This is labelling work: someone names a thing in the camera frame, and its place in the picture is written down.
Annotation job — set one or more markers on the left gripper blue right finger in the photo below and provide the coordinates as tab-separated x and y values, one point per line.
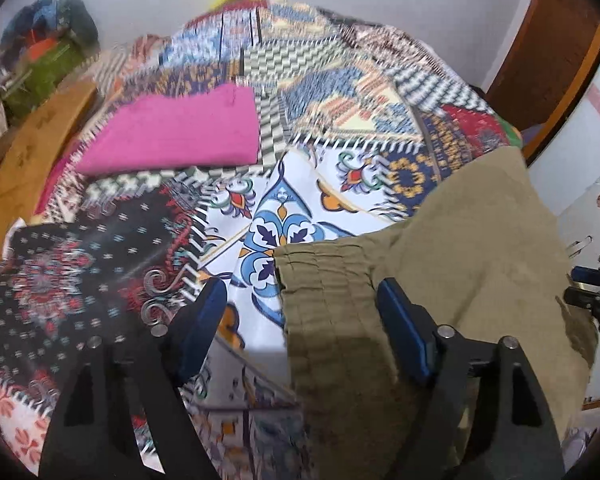
485	415

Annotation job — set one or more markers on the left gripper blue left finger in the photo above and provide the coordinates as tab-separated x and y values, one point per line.
120	414

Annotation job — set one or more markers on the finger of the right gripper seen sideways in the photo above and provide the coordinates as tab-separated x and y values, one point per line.
584	290

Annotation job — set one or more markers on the olive khaki pants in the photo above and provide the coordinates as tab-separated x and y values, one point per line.
481	254

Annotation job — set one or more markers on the wooden lap desk board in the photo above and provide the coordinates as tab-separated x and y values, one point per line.
38	143

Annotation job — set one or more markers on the pink folded cloth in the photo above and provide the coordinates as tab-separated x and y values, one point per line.
218	128

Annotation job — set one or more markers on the wooden wardrobe with sliding door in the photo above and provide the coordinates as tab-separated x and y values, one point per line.
548	87

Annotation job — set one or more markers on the patchwork patterned bed quilt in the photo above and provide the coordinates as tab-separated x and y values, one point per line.
358	123

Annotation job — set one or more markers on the green storage basket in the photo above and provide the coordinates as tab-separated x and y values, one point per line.
45	65

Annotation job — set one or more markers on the pile of blue clothes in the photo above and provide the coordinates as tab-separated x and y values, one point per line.
51	18

